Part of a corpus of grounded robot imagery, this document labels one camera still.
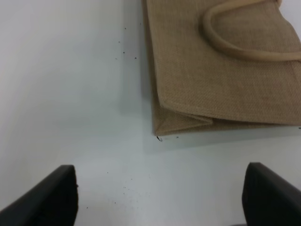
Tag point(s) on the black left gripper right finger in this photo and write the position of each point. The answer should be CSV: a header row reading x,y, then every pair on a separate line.
x,y
268,199

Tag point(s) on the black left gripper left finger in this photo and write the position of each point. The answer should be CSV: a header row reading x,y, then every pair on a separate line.
x,y
52,202

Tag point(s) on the brown linen tote bag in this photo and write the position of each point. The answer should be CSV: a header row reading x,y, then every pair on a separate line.
x,y
221,64

